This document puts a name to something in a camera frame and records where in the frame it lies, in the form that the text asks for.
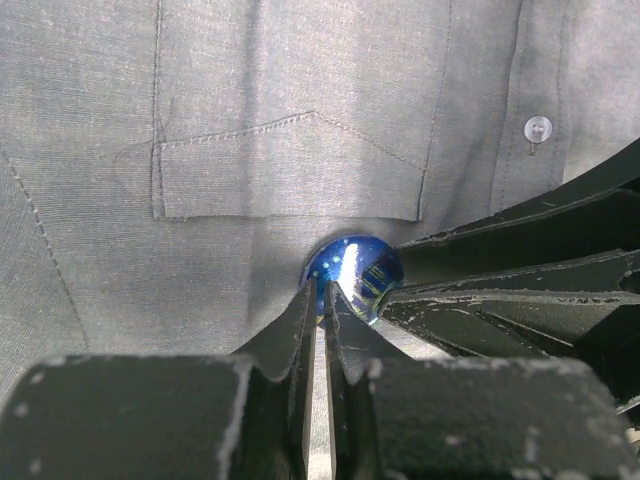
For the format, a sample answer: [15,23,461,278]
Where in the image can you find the grey button-up shirt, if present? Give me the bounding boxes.
[0,0,640,480]

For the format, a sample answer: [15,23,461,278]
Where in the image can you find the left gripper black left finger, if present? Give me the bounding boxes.
[1,282,316,479]

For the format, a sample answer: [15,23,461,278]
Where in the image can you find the blue round brooch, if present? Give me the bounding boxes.
[301,234,404,326]

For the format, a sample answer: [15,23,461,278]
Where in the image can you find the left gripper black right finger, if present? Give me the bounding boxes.
[325,284,639,479]

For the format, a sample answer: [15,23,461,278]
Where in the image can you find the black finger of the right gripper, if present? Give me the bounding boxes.
[398,188,639,293]
[380,251,639,415]

